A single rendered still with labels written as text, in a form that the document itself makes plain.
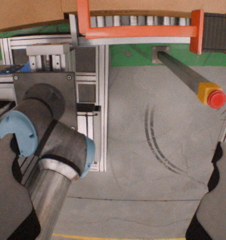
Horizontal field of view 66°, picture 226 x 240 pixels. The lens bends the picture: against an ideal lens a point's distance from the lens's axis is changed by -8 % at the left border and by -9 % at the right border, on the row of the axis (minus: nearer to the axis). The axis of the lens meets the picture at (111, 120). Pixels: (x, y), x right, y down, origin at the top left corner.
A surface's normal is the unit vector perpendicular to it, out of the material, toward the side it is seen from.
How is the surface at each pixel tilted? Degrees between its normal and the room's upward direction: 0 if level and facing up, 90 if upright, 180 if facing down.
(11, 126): 8
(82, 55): 0
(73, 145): 68
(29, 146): 7
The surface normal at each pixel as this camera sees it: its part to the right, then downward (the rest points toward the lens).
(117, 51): -0.04, 0.47
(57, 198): 0.76, -0.31
